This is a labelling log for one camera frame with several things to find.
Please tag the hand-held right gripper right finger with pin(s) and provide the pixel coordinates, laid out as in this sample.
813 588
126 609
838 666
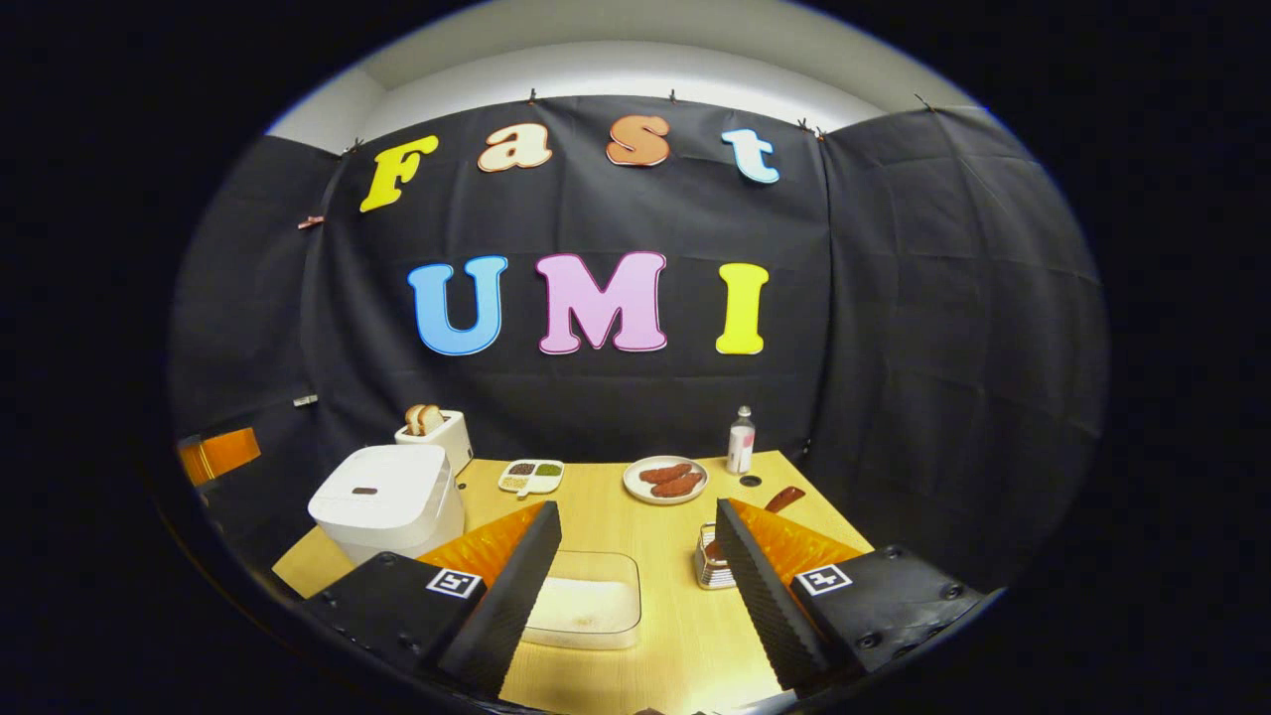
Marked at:
760 596

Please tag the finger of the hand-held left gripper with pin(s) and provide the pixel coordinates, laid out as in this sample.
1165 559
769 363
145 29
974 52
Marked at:
223 455

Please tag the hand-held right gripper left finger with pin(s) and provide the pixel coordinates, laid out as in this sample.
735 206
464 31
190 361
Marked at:
511 596

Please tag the white tray of rice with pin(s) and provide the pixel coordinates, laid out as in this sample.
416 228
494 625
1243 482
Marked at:
586 606

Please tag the brown wooden spoon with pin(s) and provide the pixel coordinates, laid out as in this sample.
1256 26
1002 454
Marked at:
784 499

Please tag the white rice cooker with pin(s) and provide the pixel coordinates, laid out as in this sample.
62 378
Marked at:
382 492

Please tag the white divided grain dish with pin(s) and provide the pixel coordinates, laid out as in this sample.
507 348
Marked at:
531 477

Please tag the red sausage piece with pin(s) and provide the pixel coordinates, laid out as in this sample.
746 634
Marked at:
677 486
665 473

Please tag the clear bottle with pink label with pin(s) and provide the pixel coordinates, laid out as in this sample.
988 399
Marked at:
741 445

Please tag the white toaster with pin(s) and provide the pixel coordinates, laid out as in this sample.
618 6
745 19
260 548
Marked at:
452 442

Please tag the white round plate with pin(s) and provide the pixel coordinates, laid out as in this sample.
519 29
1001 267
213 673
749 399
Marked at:
635 487

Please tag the toast bread slice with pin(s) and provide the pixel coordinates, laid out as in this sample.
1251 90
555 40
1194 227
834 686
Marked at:
433 419
414 420

